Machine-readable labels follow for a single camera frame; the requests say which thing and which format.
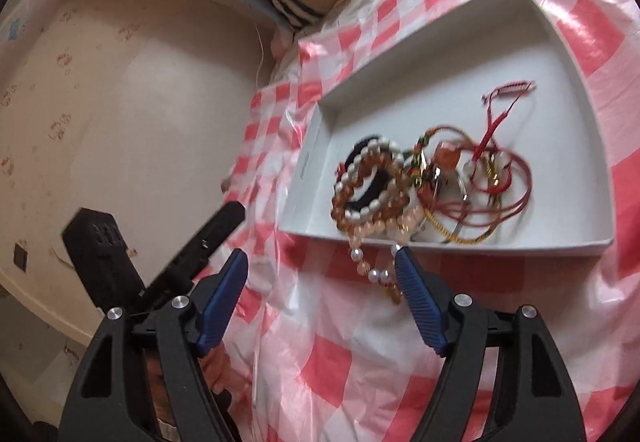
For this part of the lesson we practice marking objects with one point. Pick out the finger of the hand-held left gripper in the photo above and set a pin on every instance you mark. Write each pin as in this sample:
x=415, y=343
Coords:
x=210, y=237

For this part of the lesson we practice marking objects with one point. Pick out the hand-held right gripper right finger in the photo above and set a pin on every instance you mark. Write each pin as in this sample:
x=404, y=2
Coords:
x=417, y=297

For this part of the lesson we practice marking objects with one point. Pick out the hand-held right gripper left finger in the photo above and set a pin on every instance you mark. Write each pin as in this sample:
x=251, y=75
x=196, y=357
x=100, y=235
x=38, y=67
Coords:
x=225, y=302

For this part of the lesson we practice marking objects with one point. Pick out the white cardboard box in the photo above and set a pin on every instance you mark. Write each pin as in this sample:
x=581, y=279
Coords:
x=500, y=47

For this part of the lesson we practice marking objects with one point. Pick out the person's left hand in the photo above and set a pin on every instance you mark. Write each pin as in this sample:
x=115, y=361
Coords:
x=217, y=369

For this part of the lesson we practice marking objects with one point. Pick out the red checkered plastic sheet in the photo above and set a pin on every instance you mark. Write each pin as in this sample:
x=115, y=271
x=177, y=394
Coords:
x=340, y=372

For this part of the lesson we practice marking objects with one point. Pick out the white board panel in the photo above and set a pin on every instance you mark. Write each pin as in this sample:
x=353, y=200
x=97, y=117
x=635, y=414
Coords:
x=175, y=122

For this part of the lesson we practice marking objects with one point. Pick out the black wall socket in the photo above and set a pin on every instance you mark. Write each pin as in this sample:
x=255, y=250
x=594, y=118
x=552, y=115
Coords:
x=20, y=256

